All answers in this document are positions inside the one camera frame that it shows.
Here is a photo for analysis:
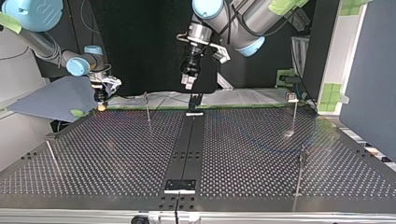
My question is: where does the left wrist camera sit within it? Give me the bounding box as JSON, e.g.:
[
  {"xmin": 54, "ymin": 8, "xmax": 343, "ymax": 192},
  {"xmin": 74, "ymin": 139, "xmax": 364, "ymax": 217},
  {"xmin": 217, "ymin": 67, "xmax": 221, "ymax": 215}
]
[{"xmin": 206, "ymin": 40, "xmax": 233, "ymax": 65}]

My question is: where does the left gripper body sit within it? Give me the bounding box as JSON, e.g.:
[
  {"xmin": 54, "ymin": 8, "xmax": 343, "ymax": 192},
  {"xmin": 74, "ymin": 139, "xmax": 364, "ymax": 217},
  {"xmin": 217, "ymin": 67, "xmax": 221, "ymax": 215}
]
[{"xmin": 179, "ymin": 43, "xmax": 207, "ymax": 78}]

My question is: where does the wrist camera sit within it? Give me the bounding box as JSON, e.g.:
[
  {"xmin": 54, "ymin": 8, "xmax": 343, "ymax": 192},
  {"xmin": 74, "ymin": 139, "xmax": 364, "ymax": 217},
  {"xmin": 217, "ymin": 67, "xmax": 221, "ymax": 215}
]
[
  {"xmin": 89, "ymin": 70, "xmax": 123, "ymax": 95},
  {"xmin": 206, "ymin": 40, "xmax": 233, "ymax": 65}
]

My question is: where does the connector holder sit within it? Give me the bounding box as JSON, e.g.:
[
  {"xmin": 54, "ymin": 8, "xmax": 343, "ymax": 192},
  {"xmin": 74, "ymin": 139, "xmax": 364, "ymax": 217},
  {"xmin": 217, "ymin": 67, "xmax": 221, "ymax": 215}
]
[{"xmin": 188, "ymin": 92, "xmax": 204, "ymax": 112}]

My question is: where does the black panel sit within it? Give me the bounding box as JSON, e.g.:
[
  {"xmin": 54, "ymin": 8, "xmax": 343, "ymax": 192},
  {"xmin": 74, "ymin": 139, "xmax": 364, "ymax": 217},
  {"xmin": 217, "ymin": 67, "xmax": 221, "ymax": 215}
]
[{"xmin": 33, "ymin": 0, "xmax": 341, "ymax": 98}]

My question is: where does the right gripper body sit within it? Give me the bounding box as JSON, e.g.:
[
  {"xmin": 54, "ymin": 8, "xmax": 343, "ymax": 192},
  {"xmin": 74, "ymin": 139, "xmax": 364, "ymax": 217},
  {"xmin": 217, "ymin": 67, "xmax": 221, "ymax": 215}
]
[{"xmin": 92, "ymin": 88, "xmax": 110, "ymax": 105}]

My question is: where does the grey ribbed box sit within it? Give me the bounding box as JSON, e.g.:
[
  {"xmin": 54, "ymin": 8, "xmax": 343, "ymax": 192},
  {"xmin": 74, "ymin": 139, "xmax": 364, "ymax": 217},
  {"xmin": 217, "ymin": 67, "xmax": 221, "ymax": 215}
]
[{"xmin": 290, "ymin": 35, "xmax": 311, "ymax": 78}]

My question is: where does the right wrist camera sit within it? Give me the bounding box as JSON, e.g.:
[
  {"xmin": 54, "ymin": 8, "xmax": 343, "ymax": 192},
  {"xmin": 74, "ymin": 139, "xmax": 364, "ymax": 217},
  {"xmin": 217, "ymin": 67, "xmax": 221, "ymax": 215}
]
[{"xmin": 89, "ymin": 70, "xmax": 123, "ymax": 95}]

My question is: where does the black cable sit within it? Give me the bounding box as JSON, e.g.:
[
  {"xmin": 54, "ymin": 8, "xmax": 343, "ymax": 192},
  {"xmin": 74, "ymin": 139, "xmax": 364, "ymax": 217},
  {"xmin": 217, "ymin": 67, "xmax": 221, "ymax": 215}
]
[{"xmin": 224, "ymin": 2, "xmax": 283, "ymax": 45}]

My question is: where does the grey board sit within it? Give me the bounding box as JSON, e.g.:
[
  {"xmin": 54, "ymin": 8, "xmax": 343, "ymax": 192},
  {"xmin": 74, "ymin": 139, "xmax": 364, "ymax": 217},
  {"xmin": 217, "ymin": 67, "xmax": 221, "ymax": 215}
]
[{"xmin": 7, "ymin": 75, "xmax": 104, "ymax": 124}]

